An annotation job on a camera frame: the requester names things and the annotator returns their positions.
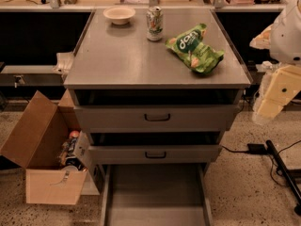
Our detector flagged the grey drawer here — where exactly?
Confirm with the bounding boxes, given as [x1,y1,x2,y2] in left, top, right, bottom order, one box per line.
[100,164,214,226]
[71,89,241,133]
[89,132,221,165]

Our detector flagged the white green soda can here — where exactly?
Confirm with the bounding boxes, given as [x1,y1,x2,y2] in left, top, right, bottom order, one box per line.
[146,6,163,41]

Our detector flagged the items inside cardboard box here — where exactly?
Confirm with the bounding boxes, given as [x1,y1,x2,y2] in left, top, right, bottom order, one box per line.
[57,130,85,170]

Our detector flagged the grey middle drawer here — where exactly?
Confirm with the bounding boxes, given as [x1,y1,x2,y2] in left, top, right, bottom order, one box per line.
[89,132,221,165]

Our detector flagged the green rice chip bag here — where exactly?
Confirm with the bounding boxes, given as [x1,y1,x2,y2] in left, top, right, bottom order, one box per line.
[166,24,224,75]

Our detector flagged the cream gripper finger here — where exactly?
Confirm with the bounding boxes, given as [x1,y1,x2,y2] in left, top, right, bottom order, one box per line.
[252,65,301,124]
[249,25,272,50]

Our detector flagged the grey top drawer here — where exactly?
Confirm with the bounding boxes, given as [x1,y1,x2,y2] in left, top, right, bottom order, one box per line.
[71,89,241,133]

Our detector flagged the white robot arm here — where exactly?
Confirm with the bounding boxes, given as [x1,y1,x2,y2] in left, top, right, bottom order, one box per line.
[249,0,301,125]

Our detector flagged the black power adapter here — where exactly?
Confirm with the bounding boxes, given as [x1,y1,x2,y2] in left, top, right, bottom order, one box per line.
[247,143,267,155]

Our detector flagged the white paper bowl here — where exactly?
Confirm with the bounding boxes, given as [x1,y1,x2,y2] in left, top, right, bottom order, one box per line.
[103,6,135,25]

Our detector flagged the grey bottom drawer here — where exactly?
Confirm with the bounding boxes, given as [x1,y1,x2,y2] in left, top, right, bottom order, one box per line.
[100,164,214,226]

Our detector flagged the grey metal drawer cabinet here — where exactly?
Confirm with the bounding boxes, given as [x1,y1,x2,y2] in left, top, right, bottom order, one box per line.
[63,7,253,166]

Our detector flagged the open cardboard box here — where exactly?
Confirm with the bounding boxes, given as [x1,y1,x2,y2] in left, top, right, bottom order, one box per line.
[1,91,99,205]

